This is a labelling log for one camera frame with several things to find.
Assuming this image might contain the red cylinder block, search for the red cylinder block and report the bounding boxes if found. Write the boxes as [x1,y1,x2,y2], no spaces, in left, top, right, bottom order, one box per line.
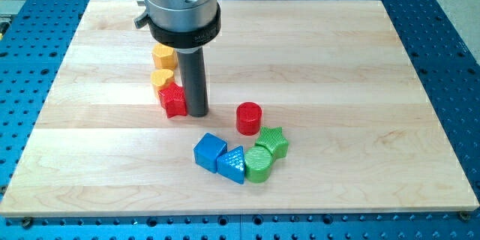
[236,102,263,136]

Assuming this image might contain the wooden board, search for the wooden board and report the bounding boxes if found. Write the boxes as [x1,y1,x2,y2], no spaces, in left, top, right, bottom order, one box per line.
[1,0,479,218]

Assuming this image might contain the blue triangle block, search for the blue triangle block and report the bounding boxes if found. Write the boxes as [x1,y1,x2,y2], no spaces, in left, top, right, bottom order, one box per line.
[217,145,245,185]

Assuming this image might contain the green cylinder block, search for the green cylinder block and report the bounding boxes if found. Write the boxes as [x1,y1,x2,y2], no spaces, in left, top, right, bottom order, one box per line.
[244,146,273,183]

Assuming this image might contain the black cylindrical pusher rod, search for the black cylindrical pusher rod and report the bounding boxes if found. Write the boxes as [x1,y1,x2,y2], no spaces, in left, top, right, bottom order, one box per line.
[176,47,209,117]

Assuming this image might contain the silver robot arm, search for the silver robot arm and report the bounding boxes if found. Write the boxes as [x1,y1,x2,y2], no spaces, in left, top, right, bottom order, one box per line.
[134,0,221,117]

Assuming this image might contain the green star block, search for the green star block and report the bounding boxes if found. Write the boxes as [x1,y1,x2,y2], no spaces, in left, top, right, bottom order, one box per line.
[255,127,290,161]

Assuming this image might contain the red star block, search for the red star block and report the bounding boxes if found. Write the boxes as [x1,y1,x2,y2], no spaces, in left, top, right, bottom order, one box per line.
[157,82,188,119]

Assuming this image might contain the yellow heart block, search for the yellow heart block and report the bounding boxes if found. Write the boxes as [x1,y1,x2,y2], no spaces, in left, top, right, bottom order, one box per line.
[150,69,175,98]

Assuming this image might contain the blue cube block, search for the blue cube block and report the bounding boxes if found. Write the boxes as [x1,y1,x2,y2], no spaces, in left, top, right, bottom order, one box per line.
[193,133,227,173]

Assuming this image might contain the yellow hexagon block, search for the yellow hexagon block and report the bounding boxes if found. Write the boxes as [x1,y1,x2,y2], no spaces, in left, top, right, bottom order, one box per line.
[151,43,178,71]

